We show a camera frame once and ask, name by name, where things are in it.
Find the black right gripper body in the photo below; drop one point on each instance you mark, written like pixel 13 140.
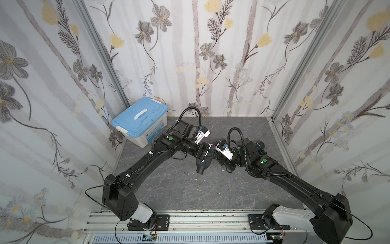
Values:
pixel 220 156

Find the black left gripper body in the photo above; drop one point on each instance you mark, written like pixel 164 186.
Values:
pixel 203 153

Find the black hair dryer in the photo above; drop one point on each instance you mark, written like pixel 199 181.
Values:
pixel 203 164

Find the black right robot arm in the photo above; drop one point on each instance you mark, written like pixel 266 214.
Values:
pixel 332 217

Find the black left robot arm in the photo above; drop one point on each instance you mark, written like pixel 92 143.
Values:
pixel 119 191

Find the blue lid storage box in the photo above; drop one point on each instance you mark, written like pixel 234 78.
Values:
pixel 142 122

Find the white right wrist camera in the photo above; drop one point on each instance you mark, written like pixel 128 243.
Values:
pixel 224 150

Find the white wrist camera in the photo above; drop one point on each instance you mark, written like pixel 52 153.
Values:
pixel 202 133
pixel 224 150

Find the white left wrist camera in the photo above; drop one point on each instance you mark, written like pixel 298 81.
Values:
pixel 202 133

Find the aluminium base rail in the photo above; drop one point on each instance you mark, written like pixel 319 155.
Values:
pixel 195 227

